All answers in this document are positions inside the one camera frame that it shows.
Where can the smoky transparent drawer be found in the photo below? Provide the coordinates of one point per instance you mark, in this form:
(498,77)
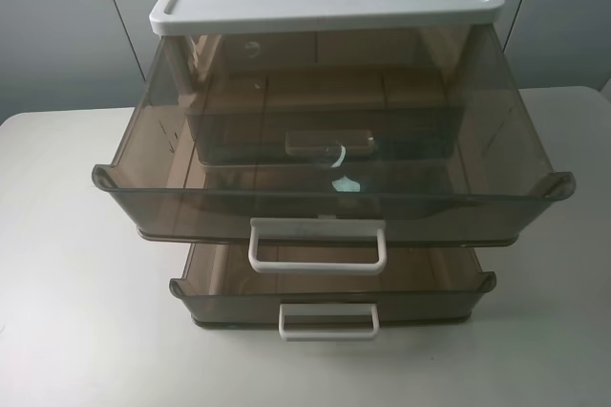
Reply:
(324,116)
(497,180)
(418,286)

